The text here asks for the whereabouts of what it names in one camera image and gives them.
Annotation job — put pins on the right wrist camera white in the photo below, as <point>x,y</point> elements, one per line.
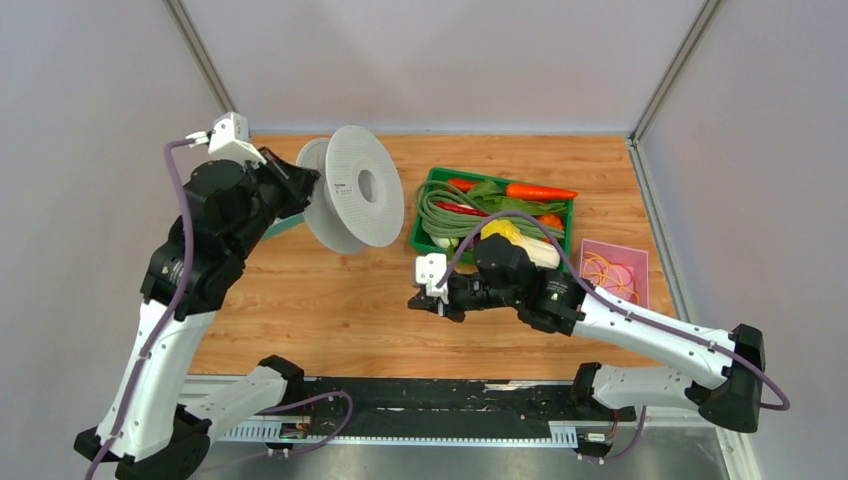
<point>428,272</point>

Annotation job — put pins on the yellow rubber bands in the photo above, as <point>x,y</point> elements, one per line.
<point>616,278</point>

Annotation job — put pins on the green long beans bundle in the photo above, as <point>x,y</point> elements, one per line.
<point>442,224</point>

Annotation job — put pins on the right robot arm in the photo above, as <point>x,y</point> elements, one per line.
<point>714,372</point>

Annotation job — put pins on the yellow napa cabbage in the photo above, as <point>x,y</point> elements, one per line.
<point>542,254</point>

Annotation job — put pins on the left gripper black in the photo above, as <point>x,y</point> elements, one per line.
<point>296,183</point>

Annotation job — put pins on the green leafy vegetable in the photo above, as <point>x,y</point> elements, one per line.
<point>491,197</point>

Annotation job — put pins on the orange small vegetable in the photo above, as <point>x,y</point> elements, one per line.
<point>552,221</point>

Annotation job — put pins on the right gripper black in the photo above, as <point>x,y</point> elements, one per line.
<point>431,303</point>

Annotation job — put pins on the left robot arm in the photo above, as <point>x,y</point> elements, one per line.
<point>179,311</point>

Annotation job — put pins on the pink plastic box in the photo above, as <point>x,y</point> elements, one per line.
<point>637,260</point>

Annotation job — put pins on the grey filament spool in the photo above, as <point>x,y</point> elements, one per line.
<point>358,200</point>

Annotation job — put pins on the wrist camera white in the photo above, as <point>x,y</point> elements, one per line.
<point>428,272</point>
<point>228,139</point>

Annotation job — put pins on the orange carrot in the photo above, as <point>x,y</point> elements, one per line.
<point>537,193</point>

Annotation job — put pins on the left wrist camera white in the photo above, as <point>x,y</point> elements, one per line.
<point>228,139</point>

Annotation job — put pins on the green plastic tray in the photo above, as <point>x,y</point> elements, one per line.
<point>425,243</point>

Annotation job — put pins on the red chili pepper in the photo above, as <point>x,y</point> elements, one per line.
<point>460,209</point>

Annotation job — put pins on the teal small box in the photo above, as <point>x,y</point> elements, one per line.
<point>279,226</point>

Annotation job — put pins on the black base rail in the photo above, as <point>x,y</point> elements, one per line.
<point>293,414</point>

